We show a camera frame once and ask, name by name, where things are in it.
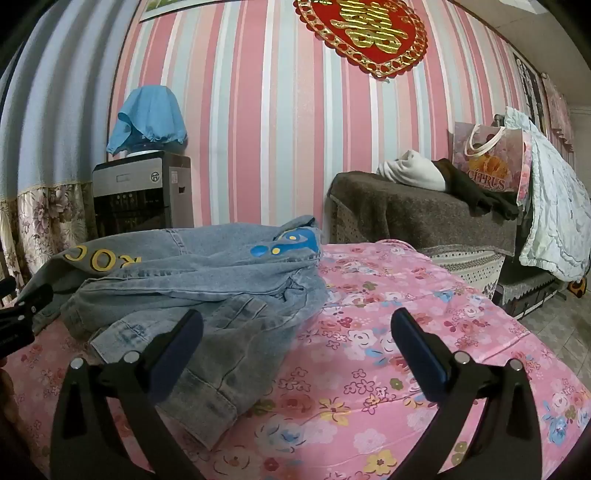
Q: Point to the blue cloth cover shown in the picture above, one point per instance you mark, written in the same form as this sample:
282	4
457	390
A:
147	110

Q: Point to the pink floral bedsheet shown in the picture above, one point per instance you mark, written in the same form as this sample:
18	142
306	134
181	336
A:
369	415

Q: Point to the white cloth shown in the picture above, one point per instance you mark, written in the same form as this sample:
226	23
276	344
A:
415	170

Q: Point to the grey curtain with floral hem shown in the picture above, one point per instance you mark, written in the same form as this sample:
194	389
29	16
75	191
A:
46	138

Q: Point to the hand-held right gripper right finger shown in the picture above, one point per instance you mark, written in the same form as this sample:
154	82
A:
420	360

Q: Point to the white quilt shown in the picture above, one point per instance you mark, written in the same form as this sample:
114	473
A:
554	207

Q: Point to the red gold wall decoration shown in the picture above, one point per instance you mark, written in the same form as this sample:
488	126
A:
332	27

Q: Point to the blue denim jacket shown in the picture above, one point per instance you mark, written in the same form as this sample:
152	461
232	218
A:
184	277

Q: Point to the floral gift bag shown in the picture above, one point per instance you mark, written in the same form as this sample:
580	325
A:
489	157

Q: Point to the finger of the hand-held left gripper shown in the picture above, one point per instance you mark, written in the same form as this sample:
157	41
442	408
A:
34	300
7	287

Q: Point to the patterned beige furniture cover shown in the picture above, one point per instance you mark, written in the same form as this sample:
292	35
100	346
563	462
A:
461	267

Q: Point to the dark low cabinet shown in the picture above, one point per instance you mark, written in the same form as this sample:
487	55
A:
521	295

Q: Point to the orange object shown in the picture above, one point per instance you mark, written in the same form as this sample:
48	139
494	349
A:
581	287

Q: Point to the pink floral curtain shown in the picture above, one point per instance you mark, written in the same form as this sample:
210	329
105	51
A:
558	115

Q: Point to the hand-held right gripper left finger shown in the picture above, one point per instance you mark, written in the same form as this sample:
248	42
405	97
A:
173	364

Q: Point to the brown blanket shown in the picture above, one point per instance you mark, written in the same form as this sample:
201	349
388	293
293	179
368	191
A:
415	207

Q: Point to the dark brown cloth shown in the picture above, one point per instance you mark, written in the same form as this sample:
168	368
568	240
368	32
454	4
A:
471	189

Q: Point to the silver black water dispenser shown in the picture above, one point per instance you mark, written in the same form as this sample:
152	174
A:
138	184

